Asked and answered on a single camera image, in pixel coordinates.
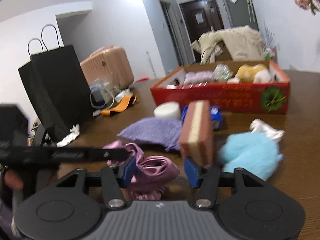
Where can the fluffy light blue plush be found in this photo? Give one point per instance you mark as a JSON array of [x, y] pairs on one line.
[[254, 152]]

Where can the yellow white plush toy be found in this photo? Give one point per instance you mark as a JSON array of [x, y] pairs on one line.
[[254, 74]]

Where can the pink hard suitcase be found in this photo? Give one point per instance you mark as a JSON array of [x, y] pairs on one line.
[[108, 64]]

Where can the blue tissue pack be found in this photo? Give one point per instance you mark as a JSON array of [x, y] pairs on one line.
[[215, 114]]

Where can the person's left hand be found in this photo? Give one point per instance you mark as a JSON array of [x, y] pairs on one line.
[[13, 180]]

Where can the beige coat on chair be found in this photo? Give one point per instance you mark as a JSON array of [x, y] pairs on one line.
[[242, 43]]

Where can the orange elastic band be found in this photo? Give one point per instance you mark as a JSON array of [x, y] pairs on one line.
[[127, 102]]

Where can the purple knitted cloth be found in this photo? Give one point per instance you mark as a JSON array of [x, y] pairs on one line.
[[154, 131]]

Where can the black paper bag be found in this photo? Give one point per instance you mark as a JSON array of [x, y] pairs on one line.
[[57, 89]]

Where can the pink satin scrunchie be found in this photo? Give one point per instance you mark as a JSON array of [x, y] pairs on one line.
[[152, 174]]

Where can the grey refrigerator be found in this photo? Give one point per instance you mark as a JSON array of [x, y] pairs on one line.
[[241, 13]]

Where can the lilac fuzzy headband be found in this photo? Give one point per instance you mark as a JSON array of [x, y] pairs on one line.
[[198, 77]]

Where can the white crumpled tissue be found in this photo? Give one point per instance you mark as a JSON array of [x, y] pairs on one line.
[[74, 133]]

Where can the white round foam sponge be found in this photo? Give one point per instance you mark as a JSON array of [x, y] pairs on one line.
[[169, 110]]

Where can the dark brown entrance door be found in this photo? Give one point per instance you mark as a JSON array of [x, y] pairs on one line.
[[201, 16]]

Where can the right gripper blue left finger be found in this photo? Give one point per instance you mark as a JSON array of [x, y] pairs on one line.
[[114, 178]]

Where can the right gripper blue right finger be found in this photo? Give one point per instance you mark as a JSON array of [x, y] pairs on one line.
[[204, 178]]

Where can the red cardboard box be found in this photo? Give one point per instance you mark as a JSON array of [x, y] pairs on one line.
[[234, 97]]

